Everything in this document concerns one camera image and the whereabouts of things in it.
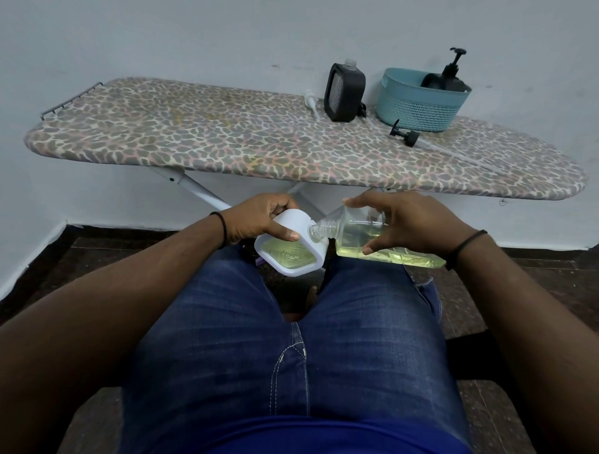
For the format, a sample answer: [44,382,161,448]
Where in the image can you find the white plastic funnel container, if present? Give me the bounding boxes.
[254,209,329,278]

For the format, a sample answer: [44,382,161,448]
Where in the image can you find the white ironing board leg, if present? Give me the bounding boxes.
[151,167,233,212]

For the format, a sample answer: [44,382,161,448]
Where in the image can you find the person's left forearm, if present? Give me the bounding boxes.
[0,216,227,454]

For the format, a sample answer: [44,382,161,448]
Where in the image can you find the teal plastic basket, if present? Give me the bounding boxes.
[376,68,472,133]

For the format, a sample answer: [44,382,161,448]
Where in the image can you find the leopard print ironing board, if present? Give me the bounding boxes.
[24,77,588,201]

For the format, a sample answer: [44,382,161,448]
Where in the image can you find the clear bottle of yellow liquid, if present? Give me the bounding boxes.
[307,205,447,270]

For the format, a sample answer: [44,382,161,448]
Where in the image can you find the person's right hand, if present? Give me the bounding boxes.
[343,190,477,257]

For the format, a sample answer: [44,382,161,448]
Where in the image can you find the person's foot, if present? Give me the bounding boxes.
[283,286,320,323]

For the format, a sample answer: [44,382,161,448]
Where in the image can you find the black pump with tube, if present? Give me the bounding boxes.
[389,119,504,175]

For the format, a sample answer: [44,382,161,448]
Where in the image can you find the person's left hand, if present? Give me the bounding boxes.
[220,193,301,245]

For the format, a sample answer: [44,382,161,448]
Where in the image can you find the blue shirt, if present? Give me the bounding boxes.
[206,415,473,454]

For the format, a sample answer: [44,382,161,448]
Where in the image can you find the black wrist band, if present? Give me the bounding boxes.
[445,229,488,272]
[209,211,229,250]

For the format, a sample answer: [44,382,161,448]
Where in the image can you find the person's right forearm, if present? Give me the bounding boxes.
[448,233,599,454]

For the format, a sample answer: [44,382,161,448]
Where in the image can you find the black square bottle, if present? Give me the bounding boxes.
[324,58,367,123]

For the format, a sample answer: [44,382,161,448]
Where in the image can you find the black left wrist band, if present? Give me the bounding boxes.
[209,211,229,250]

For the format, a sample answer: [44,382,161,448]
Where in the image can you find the black right wrist band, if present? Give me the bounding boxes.
[445,229,488,272]

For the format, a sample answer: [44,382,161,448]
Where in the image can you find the black pump dispenser bottle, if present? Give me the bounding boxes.
[420,47,470,93]

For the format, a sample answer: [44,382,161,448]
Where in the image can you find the white pump with tube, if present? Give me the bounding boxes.
[303,90,322,119]

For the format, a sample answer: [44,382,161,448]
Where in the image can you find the blue denim jeans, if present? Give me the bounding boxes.
[118,244,471,454]

